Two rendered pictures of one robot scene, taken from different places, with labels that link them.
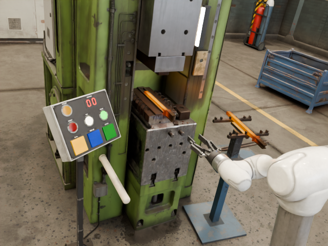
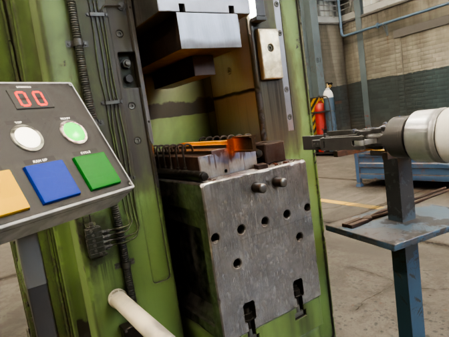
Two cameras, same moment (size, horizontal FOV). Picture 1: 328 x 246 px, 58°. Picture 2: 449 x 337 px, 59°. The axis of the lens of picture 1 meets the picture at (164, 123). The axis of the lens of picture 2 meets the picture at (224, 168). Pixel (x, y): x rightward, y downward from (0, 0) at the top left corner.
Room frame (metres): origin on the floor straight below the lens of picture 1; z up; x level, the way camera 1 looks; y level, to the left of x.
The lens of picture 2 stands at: (0.59, 0.04, 1.08)
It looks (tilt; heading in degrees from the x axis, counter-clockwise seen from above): 7 degrees down; 359
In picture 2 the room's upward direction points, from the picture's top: 8 degrees counter-clockwise
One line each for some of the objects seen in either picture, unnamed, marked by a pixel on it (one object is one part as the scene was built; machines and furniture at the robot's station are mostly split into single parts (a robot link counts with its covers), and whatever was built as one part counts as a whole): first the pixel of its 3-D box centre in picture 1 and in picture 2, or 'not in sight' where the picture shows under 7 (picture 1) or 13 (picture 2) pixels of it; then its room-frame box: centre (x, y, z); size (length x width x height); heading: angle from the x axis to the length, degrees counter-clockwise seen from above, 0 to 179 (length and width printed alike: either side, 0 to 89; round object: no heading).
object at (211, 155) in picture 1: (213, 154); (391, 137); (1.31, -0.28, 1.00); 0.09 x 0.08 x 0.07; 32
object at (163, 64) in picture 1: (154, 53); (176, 47); (1.90, 0.13, 1.32); 0.42 x 0.20 x 0.10; 32
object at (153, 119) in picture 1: (148, 103); (193, 158); (1.90, 0.13, 0.96); 0.42 x 0.20 x 0.09; 32
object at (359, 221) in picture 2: (238, 146); (403, 204); (1.99, -0.60, 0.67); 0.60 x 0.04 x 0.01; 120
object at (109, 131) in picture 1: (109, 132); (96, 171); (1.37, 0.29, 1.01); 0.07 x 0.05 x 0.07; 147
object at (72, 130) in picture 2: (103, 114); (73, 132); (1.40, 0.32, 1.09); 0.05 x 0.03 x 0.04; 122
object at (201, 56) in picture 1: (199, 63); (269, 54); (2.00, -0.18, 1.27); 0.09 x 0.02 x 0.17; 122
